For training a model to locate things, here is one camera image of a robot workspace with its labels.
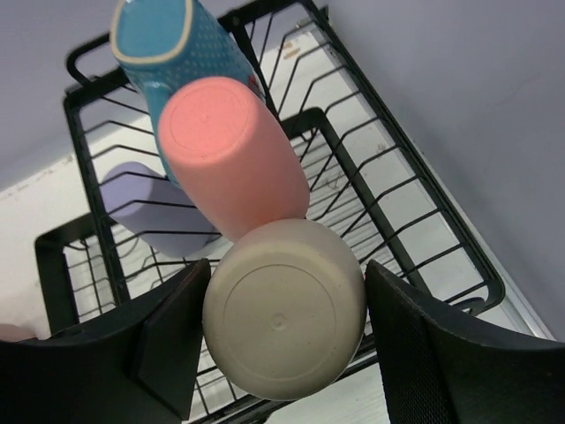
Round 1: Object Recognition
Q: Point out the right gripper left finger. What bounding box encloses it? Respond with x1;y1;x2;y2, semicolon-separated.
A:
1;260;211;423

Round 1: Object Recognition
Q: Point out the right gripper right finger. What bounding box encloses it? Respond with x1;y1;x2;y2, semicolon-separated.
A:
365;261;564;423

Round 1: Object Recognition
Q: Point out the cream tumbler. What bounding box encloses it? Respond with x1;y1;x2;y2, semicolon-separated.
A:
202;219;367;400

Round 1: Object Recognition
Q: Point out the lilac tumbler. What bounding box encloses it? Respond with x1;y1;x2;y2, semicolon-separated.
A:
100;162;217;258

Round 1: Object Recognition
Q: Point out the pink tumbler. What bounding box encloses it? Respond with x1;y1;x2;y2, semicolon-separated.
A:
158;77;310;241

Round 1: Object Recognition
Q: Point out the blue mug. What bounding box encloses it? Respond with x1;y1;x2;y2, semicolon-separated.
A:
109;0;265;129

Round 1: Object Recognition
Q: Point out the black wire dish rack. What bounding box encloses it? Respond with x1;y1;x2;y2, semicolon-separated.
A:
34;0;507;424

